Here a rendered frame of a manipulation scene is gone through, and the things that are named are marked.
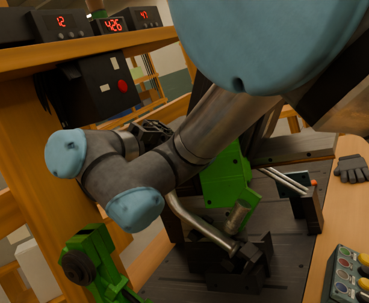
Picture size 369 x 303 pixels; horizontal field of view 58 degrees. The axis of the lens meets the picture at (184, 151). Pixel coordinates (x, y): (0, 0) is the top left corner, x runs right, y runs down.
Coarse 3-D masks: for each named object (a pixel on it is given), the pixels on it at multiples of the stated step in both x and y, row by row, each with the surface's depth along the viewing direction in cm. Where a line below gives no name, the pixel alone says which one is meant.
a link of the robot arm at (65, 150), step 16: (48, 144) 50; (64, 144) 48; (80, 144) 48; (96, 144) 50; (112, 144) 54; (48, 160) 50; (64, 160) 48; (80, 160) 48; (64, 176) 49; (80, 176) 49
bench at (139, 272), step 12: (336, 144) 143; (156, 240) 115; (168, 240) 112; (144, 252) 110; (156, 252) 107; (168, 252) 105; (132, 264) 105; (144, 264) 103; (156, 264) 101; (132, 276) 99; (144, 276) 97
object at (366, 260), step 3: (360, 255) 67; (363, 255) 67; (366, 255) 67; (360, 258) 67; (363, 258) 66; (366, 258) 66; (360, 261) 66; (363, 261) 66; (366, 261) 66; (363, 264) 66; (366, 264) 66
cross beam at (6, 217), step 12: (168, 108) 137; (180, 108) 144; (168, 120) 135; (0, 192) 77; (0, 204) 74; (12, 204) 76; (0, 216) 74; (12, 216) 76; (0, 228) 73; (12, 228) 76
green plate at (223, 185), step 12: (228, 156) 76; (240, 156) 74; (216, 168) 78; (228, 168) 76; (240, 168) 75; (204, 180) 80; (216, 180) 78; (228, 180) 77; (240, 180) 75; (204, 192) 80; (216, 192) 79; (228, 192) 77; (240, 192) 75; (216, 204) 79; (228, 204) 77
